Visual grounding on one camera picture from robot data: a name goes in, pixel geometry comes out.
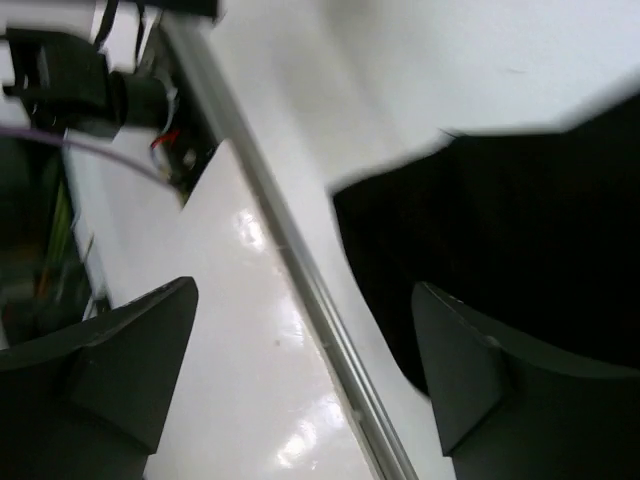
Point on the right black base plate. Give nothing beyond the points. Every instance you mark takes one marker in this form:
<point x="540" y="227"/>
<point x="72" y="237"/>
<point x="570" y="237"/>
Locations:
<point x="63" y="82"/>

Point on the black skirt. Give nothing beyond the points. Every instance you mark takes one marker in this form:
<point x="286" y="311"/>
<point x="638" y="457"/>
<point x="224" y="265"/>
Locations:
<point x="538" y="230"/>

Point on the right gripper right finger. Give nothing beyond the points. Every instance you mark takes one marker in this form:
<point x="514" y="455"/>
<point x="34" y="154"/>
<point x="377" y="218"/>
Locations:
<point x="509" y="406"/>

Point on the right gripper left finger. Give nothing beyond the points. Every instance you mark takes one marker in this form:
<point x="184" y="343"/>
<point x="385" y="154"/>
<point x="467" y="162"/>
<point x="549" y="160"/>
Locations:
<point x="90" y="401"/>

